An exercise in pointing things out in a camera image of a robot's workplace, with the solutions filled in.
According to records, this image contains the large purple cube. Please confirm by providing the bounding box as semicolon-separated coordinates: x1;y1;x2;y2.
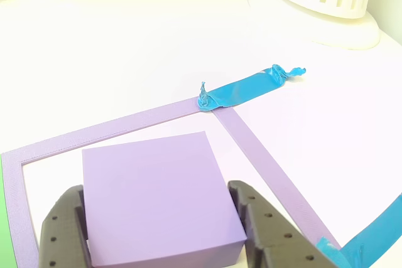
81;131;247;267

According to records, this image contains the crumpled blue tape strip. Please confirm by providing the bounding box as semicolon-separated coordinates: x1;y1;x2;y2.
315;237;351;268

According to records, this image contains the green square frame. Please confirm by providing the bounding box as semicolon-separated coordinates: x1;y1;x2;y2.
0;154;16;268

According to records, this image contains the purple square frame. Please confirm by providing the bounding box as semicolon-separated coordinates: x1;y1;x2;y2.
1;97;342;268

